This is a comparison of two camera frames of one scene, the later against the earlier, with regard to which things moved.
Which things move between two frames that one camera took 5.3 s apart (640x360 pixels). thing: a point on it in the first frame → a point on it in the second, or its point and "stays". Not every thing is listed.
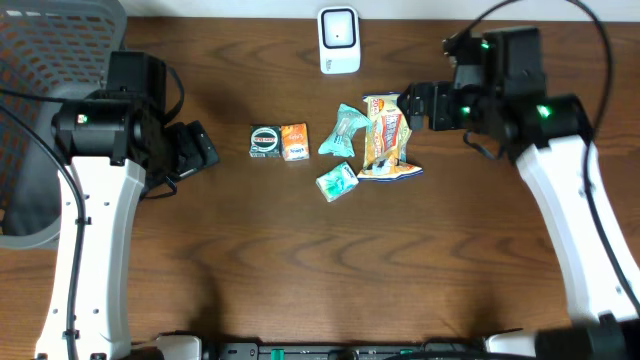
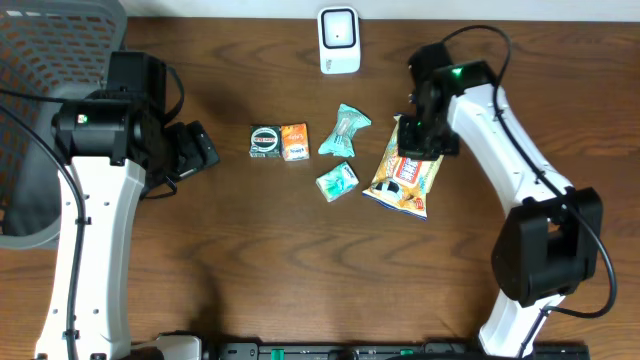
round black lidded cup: (265, 141) stays
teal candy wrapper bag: (348, 120) stays
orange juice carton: (295, 143) stays
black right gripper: (439, 92) → (407, 149)
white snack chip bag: (387, 132) → (403, 182)
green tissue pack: (337, 181) stays
